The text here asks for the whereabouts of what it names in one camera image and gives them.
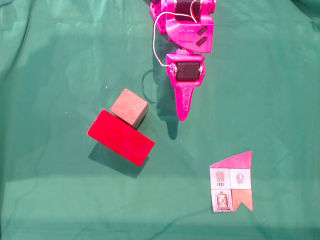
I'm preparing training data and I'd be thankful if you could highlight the red wedge roof block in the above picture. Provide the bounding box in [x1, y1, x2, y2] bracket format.
[86, 109, 156, 168]

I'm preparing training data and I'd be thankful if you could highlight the paper house picture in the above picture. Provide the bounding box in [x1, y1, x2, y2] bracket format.
[209, 150, 254, 214]

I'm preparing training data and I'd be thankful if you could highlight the wooden cube balcony window print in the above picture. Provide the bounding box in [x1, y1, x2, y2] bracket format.
[109, 87, 149, 130]

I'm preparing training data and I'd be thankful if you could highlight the green cloth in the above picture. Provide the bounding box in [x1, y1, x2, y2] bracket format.
[0, 0, 320, 240]

